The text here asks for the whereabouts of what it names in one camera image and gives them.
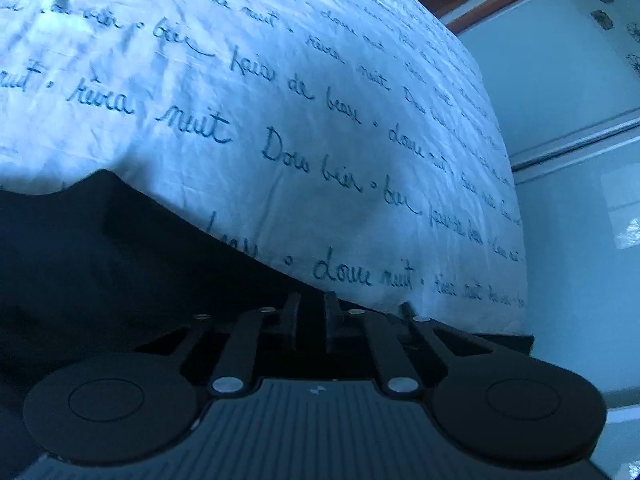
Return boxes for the black pants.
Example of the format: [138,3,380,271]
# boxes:
[0,169,535,480]

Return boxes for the white sliding-door wardrobe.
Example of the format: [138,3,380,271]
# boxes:
[440,0,640,480]

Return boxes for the white script-printed bed sheet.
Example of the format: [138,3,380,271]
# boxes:
[0,0,530,336]

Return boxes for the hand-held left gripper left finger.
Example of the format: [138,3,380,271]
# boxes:
[134,292,302,397]

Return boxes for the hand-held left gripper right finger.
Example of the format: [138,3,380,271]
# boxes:
[324,290,506,397]

